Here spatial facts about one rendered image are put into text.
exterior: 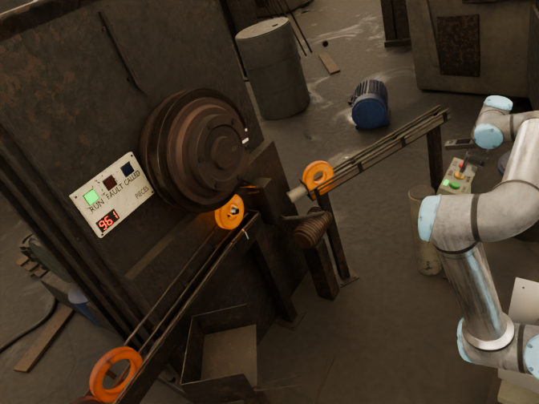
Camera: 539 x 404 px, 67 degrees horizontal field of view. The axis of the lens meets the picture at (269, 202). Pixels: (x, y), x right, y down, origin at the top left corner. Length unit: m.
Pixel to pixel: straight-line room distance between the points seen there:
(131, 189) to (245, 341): 0.67
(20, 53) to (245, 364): 1.16
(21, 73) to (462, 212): 1.23
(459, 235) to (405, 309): 1.20
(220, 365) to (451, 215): 0.91
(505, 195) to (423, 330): 1.20
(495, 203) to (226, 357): 0.98
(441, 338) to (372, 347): 0.31
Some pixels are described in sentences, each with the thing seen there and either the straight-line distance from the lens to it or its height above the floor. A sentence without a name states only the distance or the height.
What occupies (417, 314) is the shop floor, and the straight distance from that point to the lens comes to 2.20.
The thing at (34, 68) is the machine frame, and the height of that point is 1.61.
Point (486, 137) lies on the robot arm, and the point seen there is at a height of 0.95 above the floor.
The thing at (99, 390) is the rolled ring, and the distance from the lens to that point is 1.57.
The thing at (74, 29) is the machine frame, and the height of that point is 1.65.
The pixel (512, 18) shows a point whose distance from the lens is 3.68.
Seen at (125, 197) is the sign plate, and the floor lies 1.12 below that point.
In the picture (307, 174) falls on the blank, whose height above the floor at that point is 0.75.
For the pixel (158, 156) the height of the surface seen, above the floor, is 1.23.
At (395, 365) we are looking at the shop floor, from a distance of 2.05.
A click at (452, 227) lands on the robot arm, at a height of 1.05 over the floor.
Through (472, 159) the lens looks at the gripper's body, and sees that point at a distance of 1.81.
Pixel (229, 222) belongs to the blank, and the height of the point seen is 0.79.
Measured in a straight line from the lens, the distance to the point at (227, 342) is 1.54.
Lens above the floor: 1.76
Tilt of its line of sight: 34 degrees down
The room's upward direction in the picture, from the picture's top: 21 degrees counter-clockwise
